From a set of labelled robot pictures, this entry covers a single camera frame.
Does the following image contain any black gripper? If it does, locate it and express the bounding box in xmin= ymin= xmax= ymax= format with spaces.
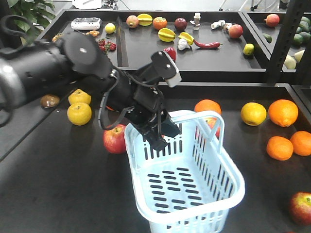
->
xmin=126 ymin=85 xmax=181 ymax=151

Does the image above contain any light blue plastic basket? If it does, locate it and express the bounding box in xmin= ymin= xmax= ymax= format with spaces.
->
xmin=125 ymin=110 xmax=245 ymax=233

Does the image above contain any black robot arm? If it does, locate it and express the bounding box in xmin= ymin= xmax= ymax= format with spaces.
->
xmin=0 ymin=32 xmax=181 ymax=139

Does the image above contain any red apple far left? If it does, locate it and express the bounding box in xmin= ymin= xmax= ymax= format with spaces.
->
xmin=103 ymin=124 xmax=126 ymax=154

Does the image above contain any red apple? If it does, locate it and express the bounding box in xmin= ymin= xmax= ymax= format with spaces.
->
xmin=289 ymin=192 xmax=311 ymax=226
xmin=205 ymin=117 xmax=221 ymax=138
xmin=103 ymin=124 xmax=126 ymax=154

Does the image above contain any red apple middle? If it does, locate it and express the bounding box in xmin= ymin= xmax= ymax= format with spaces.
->
xmin=205 ymin=117 xmax=221 ymax=138

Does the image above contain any large orange grapefruit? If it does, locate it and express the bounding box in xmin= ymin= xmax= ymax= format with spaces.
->
xmin=194 ymin=99 xmax=222 ymax=115

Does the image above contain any dark red bell pepper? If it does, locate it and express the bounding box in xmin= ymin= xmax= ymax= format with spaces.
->
xmin=164 ymin=47 xmax=177 ymax=62

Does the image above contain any yellow pear-apple front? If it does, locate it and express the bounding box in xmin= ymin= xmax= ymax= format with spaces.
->
xmin=67 ymin=102 xmax=92 ymax=126

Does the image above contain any yellow pear-apple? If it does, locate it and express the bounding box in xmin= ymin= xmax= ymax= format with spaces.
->
xmin=67 ymin=102 xmax=92 ymax=126
xmin=68 ymin=89 xmax=91 ymax=105

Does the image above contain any yellow round citrus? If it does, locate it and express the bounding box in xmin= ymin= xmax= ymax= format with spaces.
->
xmin=241 ymin=102 xmax=267 ymax=126

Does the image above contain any white garlic bulb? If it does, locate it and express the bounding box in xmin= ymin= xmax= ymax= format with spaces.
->
xmin=177 ymin=38 xmax=190 ymax=50

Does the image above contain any yellow pear-apple rear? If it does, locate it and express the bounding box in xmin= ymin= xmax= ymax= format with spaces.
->
xmin=68 ymin=89 xmax=91 ymax=105

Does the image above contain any yellow starfruit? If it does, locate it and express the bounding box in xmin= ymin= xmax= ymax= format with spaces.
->
xmin=158 ymin=28 xmax=176 ymax=42

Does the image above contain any red chili pepper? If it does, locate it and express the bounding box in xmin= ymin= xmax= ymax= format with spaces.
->
xmin=193 ymin=40 xmax=222 ymax=50

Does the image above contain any black wooden produce stand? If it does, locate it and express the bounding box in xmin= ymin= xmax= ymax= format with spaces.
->
xmin=0 ymin=10 xmax=311 ymax=233

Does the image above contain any small orange left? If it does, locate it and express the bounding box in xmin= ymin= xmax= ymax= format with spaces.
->
xmin=266 ymin=136 xmax=294 ymax=161

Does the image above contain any small orange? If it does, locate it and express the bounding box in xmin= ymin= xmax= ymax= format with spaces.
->
xmin=266 ymin=136 xmax=294 ymax=161
xmin=290 ymin=131 xmax=311 ymax=156

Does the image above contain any brown mushroom cap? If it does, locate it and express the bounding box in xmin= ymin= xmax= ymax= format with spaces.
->
xmin=40 ymin=94 xmax=60 ymax=108

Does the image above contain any bright orange knobbed orange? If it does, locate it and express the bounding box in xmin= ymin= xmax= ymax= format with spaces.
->
xmin=268 ymin=99 xmax=298 ymax=128

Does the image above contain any small orange right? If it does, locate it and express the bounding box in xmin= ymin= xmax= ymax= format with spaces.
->
xmin=290 ymin=131 xmax=311 ymax=156

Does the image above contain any red apple front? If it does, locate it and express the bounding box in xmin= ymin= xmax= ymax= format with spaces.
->
xmin=289 ymin=192 xmax=311 ymax=226

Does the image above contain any green potted plant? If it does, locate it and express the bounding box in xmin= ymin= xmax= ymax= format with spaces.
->
xmin=4 ymin=0 xmax=55 ymax=40

